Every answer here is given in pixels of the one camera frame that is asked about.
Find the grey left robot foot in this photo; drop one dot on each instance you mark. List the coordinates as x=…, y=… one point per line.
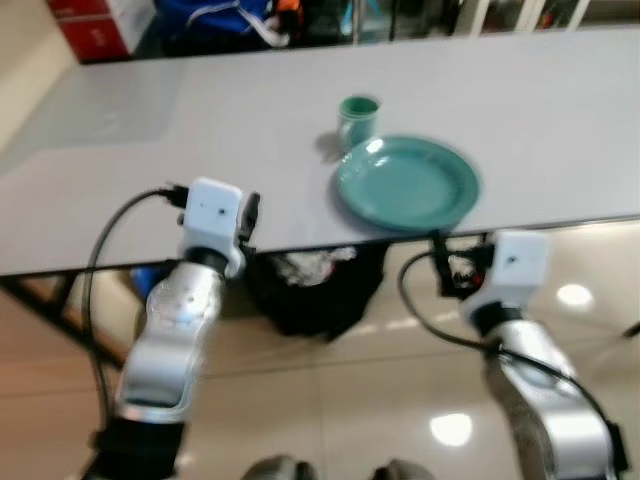
x=282, y=470

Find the grey right robot foot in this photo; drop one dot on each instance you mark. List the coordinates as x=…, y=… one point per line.
x=405, y=470

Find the black rubbish bag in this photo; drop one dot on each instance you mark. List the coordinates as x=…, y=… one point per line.
x=315, y=295

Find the dark metal table leg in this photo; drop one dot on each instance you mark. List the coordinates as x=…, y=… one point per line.
x=630, y=327
x=55, y=315

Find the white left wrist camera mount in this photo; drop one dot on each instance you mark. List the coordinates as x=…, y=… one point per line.
x=212, y=215

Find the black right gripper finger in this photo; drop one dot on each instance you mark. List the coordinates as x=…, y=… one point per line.
x=440, y=262

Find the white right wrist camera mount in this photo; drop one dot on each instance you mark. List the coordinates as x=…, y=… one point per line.
x=515, y=265

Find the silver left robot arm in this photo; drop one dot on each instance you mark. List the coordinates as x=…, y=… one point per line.
x=170, y=320

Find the glass door cabinet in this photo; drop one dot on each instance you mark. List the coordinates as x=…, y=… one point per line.
x=500, y=18

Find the green round plate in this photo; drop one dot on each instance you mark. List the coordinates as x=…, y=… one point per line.
x=407, y=185

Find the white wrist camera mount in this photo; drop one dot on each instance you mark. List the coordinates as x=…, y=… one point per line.
x=515, y=265
x=212, y=215

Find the blue bag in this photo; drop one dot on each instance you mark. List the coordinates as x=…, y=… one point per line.
x=215, y=22

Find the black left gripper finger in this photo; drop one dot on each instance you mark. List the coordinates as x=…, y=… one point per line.
x=253, y=205

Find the red cardboard box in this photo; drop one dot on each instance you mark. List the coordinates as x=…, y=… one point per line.
x=95, y=28

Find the grey robot foot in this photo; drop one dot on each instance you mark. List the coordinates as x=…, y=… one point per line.
x=282, y=470
x=405, y=470

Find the green plastic cup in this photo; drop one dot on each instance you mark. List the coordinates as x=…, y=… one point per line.
x=358, y=122

